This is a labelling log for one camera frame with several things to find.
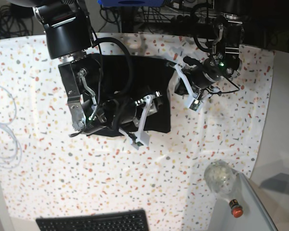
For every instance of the clear jar with yellow content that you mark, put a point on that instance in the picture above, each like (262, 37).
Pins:
(221, 180)

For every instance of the black t-shirt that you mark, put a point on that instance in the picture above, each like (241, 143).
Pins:
(122, 85)

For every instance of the terrazzo pattern tablecloth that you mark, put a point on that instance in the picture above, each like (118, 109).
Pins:
(45, 173)

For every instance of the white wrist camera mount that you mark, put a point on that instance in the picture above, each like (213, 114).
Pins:
(195, 96)
(140, 137)

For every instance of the blue white device top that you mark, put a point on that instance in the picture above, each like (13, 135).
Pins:
(131, 3)

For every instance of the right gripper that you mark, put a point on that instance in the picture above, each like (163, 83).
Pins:
(82, 100)

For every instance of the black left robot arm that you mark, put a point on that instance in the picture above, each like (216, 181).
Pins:
(231, 10)

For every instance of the red emergency stop button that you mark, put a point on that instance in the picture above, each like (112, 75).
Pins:
(236, 208)

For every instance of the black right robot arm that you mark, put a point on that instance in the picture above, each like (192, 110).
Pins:
(68, 30)

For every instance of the black power strip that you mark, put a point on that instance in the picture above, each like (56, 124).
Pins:
(187, 20)

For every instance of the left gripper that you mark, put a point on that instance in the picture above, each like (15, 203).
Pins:
(222, 61)

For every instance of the black keyboard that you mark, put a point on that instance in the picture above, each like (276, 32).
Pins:
(135, 220)

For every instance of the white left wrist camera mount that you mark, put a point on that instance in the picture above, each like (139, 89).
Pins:
(195, 96)

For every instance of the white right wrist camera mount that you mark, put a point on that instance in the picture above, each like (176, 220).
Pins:
(140, 137)

